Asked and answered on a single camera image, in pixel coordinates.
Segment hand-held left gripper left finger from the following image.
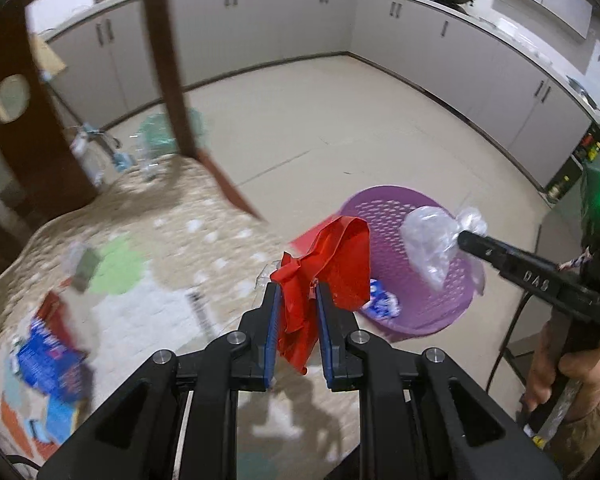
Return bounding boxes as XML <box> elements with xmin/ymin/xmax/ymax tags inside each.
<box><xmin>37</xmin><ymin>280</ymin><xmax>286</xmax><ymax>480</ymax></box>

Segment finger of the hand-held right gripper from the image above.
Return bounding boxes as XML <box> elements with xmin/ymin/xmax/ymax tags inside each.
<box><xmin>457</xmin><ymin>230</ymin><xmax>600</xmax><ymax>312</ymax></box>

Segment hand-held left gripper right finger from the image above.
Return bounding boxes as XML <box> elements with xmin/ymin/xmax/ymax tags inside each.
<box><xmin>314</xmin><ymin>280</ymin><xmax>566</xmax><ymax>480</ymax></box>

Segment blue tissue packet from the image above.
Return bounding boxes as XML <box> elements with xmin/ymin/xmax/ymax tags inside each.
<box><xmin>365</xmin><ymin>279</ymin><xmax>401</xmax><ymax>321</ymax></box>

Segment red plastic bag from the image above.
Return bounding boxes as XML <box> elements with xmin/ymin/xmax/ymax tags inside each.
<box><xmin>270</xmin><ymin>215</ymin><xmax>372</xmax><ymax>376</ymax></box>

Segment purple plastic basket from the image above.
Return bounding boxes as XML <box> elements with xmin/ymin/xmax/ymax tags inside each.
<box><xmin>339</xmin><ymin>186</ymin><xmax>481</xmax><ymax>337</ymax></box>

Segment large red carton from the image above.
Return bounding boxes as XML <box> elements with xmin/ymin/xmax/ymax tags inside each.
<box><xmin>34</xmin><ymin>290</ymin><xmax>88</xmax><ymax>356</ymax></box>

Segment blue white paper pack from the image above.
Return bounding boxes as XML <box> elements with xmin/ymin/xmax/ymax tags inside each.
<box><xmin>15</xmin><ymin>320</ymin><xmax>93</xmax><ymax>403</ymax></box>

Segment person's right forearm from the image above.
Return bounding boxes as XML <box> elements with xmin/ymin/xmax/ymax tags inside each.
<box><xmin>545</xmin><ymin>355</ymin><xmax>600</xmax><ymax>480</ymax></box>

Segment person's right hand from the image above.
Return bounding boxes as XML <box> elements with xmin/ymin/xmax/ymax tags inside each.
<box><xmin>522</xmin><ymin>315</ymin><xmax>600</xmax><ymax>413</ymax></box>

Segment quilted heart print blanket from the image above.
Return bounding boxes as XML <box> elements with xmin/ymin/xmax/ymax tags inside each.
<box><xmin>0</xmin><ymin>152</ymin><xmax>376</xmax><ymax>480</ymax></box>

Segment green clear plastic bag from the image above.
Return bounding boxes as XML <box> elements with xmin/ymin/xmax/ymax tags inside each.
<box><xmin>139</xmin><ymin>109</ymin><xmax>206</xmax><ymax>148</ymax></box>

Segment brown wooden chair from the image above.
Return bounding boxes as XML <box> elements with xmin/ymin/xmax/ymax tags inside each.
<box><xmin>0</xmin><ymin>0</ymin><xmax>271</xmax><ymax>231</ymax></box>

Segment grey kitchen base cabinets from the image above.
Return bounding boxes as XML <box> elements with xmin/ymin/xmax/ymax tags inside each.
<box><xmin>45</xmin><ymin>0</ymin><xmax>600</xmax><ymax>201</ymax></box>

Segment beige cardboard box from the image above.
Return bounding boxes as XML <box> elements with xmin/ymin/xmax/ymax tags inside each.
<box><xmin>30</xmin><ymin>32</ymin><xmax>68</xmax><ymax>78</ymax></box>

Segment black cable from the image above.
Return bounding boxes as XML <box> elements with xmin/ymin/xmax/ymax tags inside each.
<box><xmin>484</xmin><ymin>292</ymin><xmax>536</xmax><ymax>396</ymax></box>

